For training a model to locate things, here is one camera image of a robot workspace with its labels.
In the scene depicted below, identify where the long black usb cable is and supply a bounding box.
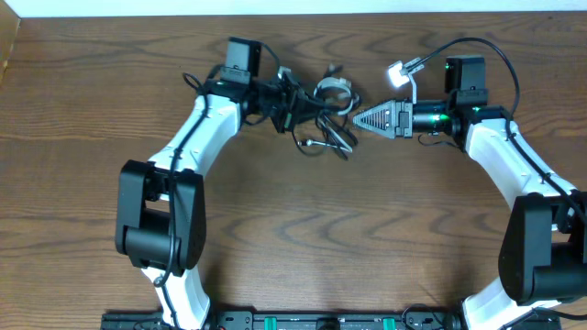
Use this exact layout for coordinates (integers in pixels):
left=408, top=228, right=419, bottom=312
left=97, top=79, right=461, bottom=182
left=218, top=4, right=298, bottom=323
left=291, top=109, right=361, bottom=161

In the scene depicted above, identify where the white usb cable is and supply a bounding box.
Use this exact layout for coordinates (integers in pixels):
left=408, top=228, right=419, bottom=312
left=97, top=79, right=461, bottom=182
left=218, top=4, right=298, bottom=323
left=313, top=76, right=355, bottom=116

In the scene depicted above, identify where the short black usb cable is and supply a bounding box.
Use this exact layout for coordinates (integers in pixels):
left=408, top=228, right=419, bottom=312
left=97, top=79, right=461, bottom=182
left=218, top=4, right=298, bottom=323
left=316, top=63, right=363, bottom=155

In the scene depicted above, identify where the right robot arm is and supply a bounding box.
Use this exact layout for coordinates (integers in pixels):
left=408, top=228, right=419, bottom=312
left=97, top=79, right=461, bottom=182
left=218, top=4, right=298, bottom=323
left=352, top=55, right=586, bottom=329

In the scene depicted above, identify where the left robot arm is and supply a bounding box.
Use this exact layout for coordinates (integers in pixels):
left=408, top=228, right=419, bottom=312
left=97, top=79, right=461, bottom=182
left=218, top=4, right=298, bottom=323
left=115, top=37, right=353, bottom=329

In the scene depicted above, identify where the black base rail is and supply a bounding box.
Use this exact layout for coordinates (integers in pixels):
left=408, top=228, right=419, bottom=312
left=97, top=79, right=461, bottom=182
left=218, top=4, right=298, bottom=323
left=99, top=309, right=562, bottom=330

